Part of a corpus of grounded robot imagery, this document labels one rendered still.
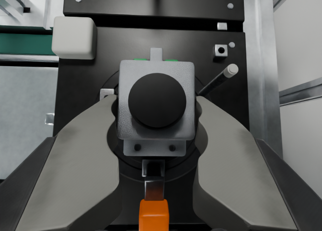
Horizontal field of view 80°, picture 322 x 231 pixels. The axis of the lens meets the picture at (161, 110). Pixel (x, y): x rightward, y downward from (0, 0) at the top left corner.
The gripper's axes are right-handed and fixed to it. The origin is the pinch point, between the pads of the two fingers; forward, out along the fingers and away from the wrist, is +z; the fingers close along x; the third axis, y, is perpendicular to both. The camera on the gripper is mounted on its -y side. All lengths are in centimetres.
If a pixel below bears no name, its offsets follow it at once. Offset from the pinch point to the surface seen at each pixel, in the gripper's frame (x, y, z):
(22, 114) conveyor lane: -19.0, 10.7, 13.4
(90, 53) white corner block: -7.6, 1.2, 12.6
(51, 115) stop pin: -12.5, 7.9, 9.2
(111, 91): -4.5, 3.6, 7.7
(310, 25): 31.0, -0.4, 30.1
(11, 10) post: -18.0, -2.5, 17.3
